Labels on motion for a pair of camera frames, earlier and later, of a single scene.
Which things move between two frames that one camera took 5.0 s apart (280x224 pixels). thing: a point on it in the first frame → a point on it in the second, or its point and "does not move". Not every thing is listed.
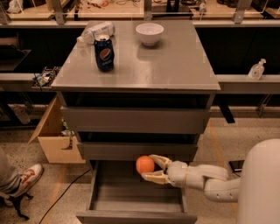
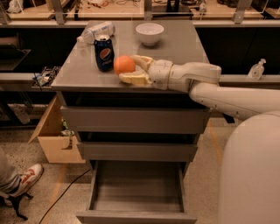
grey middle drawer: [132, 150] does not move
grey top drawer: [137, 120] does not move
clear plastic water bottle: [97, 30] does not move
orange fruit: [144, 164] → [123, 64]
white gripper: [177, 173] → [158, 73]
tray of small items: [45, 79] does not move
